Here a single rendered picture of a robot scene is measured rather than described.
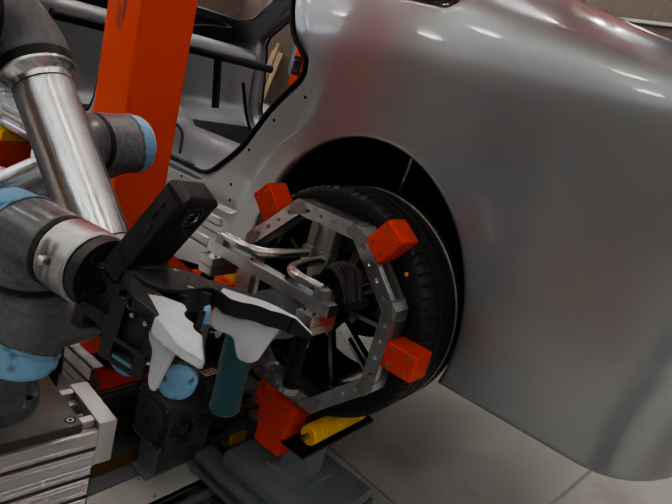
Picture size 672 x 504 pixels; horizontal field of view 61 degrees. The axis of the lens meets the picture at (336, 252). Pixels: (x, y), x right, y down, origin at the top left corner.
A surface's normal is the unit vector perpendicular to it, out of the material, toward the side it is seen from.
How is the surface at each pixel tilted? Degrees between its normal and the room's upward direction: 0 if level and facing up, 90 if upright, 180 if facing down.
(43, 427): 0
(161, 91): 90
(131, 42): 90
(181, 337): 34
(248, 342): 88
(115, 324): 82
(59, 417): 0
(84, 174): 53
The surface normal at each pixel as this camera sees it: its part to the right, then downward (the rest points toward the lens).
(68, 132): 0.51, -0.28
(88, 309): -0.45, 0.00
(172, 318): 0.33, -0.93
